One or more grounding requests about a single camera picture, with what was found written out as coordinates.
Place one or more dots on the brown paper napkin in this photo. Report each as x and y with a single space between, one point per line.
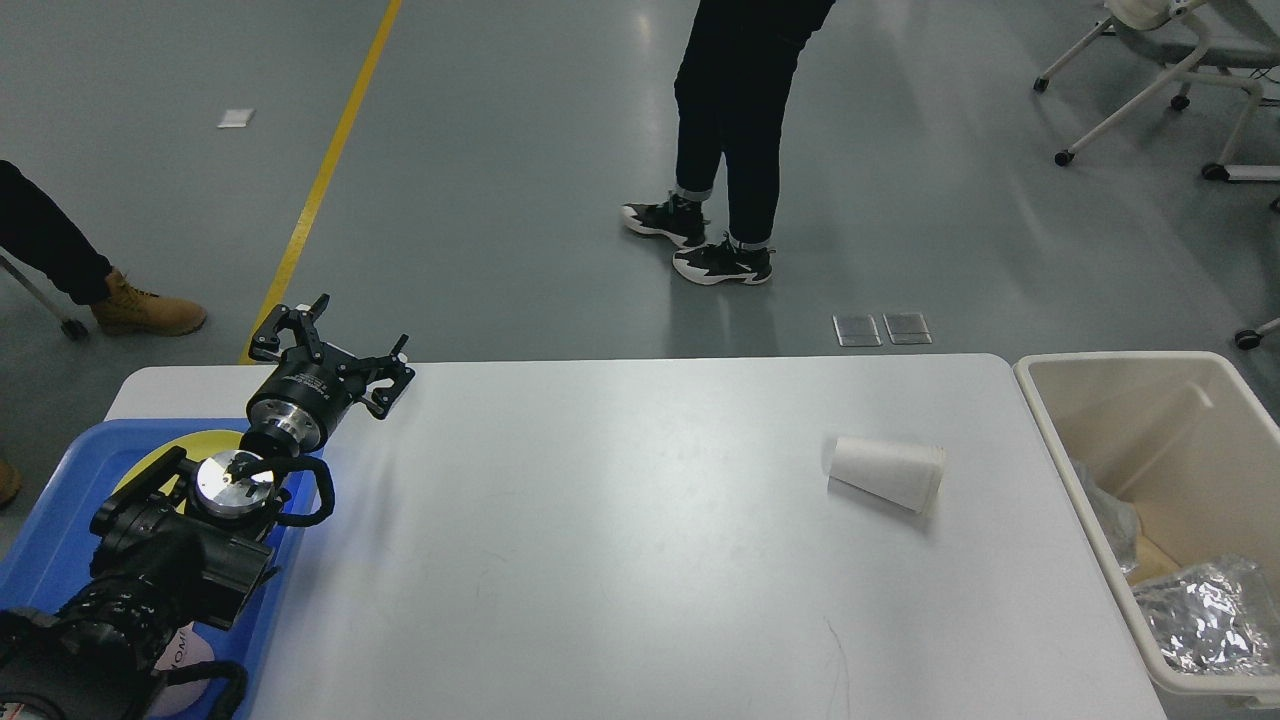
1152 563

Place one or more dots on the white office chair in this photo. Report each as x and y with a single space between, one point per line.
1219 43

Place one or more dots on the yellow plate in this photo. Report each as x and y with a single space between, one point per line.
198 446

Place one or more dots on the tan work boot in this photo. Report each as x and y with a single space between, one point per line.
129 310

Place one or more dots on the aluminium foil piece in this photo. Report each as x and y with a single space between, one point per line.
1119 520

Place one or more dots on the seated person black shoe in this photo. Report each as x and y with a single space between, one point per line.
679 220

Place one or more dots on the black green sneaker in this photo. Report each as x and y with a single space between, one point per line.
723 262

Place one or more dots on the pink mug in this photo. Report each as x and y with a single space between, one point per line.
186 648

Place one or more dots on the left floor outlet cover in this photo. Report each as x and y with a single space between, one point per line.
857 330

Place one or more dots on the beige plastic bin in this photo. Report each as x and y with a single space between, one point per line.
1182 436

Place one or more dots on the floor outlet cover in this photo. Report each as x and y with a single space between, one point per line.
857 330
907 328

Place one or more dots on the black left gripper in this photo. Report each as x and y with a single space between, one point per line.
301 404

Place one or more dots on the grey chair leg caster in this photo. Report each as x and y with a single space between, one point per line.
70 327

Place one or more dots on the right floor outlet cover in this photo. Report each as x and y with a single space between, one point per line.
907 328

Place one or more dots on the black trouser leg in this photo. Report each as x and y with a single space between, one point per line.
36 231

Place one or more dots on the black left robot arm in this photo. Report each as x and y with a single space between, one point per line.
186 541

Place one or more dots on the aluminium foil tray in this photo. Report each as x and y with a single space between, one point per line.
1217 618

